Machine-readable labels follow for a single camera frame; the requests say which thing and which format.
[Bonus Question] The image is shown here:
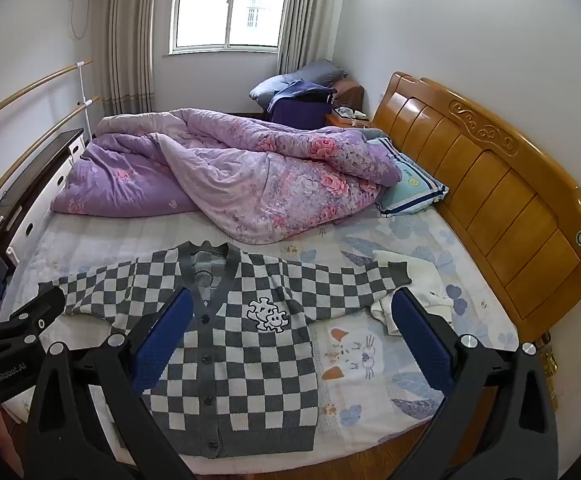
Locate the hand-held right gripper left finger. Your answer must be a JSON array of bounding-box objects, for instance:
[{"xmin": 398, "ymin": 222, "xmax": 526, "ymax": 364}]
[{"xmin": 23, "ymin": 287, "xmax": 194, "ymax": 480}]

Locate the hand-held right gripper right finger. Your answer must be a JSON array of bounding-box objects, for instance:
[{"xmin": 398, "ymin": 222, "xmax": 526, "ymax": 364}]
[{"xmin": 391, "ymin": 287, "xmax": 559, "ymax": 480}]

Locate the grey white checkered cardigan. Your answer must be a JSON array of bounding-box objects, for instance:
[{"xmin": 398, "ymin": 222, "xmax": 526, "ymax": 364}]
[{"xmin": 53, "ymin": 241, "xmax": 414, "ymax": 458}]

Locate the printed fleece bed sheet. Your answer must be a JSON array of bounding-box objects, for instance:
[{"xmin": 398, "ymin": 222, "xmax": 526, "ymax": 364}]
[{"xmin": 0, "ymin": 205, "xmax": 519, "ymax": 461}]

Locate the cream white garment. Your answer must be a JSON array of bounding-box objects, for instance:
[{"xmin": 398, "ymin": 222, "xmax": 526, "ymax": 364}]
[{"xmin": 369, "ymin": 250, "xmax": 454, "ymax": 336}]

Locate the white dresser with dark top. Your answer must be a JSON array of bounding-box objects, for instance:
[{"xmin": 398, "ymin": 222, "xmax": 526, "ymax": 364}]
[{"xmin": 0, "ymin": 128, "xmax": 88, "ymax": 267}]

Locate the blue striped pillow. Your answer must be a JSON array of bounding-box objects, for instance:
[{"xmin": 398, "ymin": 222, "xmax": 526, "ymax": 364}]
[{"xmin": 368, "ymin": 135, "xmax": 450, "ymax": 218}]

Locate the wooden headboard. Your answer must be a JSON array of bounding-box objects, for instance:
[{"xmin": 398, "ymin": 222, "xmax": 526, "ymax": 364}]
[{"xmin": 371, "ymin": 71, "xmax": 581, "ymax": 343}]

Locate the purple floral quilt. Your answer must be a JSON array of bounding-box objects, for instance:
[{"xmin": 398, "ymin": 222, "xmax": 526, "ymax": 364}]
[{"xmin": 50, "ymin": 107, "xmax": 404, "ymax": 246}]

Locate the wooden nightstand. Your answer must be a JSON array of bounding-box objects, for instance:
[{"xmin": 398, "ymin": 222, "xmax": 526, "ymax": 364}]
[{"xmin": 325, "ymin": 110, "xmax": 384, "ymax": 132}]

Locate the brown armchair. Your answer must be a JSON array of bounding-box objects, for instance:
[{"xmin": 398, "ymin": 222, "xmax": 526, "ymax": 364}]
[{"xmin": 333, "ymin": 77, "xmax": 366, "ymax": 112}]

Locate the grey blue pillow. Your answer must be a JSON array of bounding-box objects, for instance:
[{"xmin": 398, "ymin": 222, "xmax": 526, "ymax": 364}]
[
  {"xmin": 249, "ymin": 75, "xmax": 304, "ymax": 107},
  {"xmin": 285, "ymin": 59, "xmax": 349, "ymax": 87}
]

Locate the striped beige curtain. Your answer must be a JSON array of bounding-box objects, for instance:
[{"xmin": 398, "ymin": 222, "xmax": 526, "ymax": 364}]
[
  {"xmin": 276, "ymin": 0, "xmax": 351, "ymax": 76},
  {"xmin": 90, "ymin": 0, "xmax": 181, "ymax": 116}
]

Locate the white framed window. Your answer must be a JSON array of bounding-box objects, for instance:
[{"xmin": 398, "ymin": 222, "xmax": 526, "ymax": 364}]
[{"xmin": 168, "ymin": 0, "xmax": 294, "ymax": 56}]

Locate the brass bed bracket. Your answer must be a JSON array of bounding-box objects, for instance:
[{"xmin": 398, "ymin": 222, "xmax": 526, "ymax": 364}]
[{"xmin": 541, "ymin": 332, "xmax": 559, "ymax": 377}]

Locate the wooden wall rail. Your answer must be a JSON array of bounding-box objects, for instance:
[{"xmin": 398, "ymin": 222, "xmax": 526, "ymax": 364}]
[
  {"xmin": 0, "ymin": 60, "xmax": 94, "ymax": 133},
  {"xmin": 0, "ymin": 96, "xmax": 101, "ymax": 221}
]

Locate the white rail post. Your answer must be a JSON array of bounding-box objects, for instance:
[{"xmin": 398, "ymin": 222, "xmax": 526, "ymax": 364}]
[{"xmin": 75, "ymin": 62, "xmax": 94, "ymax": 147}]

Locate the thin white cable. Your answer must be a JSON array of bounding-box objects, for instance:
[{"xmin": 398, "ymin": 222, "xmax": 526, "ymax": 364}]
[{"xmin": 68, "ymin": 0, "xmax": 94, "ymax": 41}]

